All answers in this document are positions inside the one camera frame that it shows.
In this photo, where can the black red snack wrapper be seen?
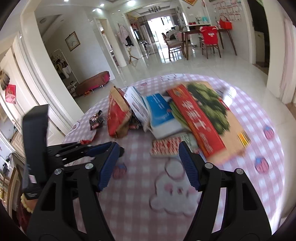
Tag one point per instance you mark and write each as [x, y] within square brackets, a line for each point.
[96, 121]

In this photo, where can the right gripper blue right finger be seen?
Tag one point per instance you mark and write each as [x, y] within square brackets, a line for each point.
[205, 178]

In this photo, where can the wooden coat stand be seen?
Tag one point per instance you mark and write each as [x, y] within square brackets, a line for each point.
[125, 39]

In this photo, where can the red gift bag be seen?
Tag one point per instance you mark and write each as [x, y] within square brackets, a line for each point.
[225, 23]

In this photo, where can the pink checkered tablecloth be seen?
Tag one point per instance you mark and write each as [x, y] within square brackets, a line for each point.
[153, 200]

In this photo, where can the dark wooden dining table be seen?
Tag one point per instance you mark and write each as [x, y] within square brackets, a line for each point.
[185, 38]

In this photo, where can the red brown paper bag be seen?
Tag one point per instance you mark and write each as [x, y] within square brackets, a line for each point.
[119, 114]

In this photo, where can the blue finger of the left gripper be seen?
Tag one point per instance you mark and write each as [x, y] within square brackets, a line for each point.
[91, 151]
[63, 149]

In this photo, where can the blue white box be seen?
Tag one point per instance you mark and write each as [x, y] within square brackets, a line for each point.
[154, 113]

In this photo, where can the cardboard box with green print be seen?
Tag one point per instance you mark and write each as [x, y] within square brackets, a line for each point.
[218, 133]

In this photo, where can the chair with red cover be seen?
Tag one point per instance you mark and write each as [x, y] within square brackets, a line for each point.
[210, 39]

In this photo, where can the red upholstered bench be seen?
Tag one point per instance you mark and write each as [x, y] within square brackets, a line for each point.
[94, 82]

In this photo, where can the red white snack packet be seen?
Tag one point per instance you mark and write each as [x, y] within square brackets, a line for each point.
[168, 147]

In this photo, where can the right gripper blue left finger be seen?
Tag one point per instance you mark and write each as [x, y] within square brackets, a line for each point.
[92, 178]

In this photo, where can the wooden dining chair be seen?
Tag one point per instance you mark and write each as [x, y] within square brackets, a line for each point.
[174, 46]

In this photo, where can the framed wall picture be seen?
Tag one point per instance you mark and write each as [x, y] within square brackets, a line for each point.
[72, 41]

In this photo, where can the person's left hand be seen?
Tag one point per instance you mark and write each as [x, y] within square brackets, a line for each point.
[29, 205]

